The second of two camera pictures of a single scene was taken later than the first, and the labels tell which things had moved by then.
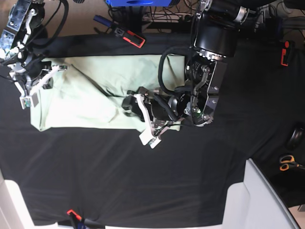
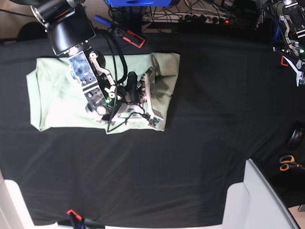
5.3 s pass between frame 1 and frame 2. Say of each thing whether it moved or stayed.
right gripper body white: moved
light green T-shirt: stayed
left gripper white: moved
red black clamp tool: stayed
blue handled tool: stayed
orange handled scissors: stayed
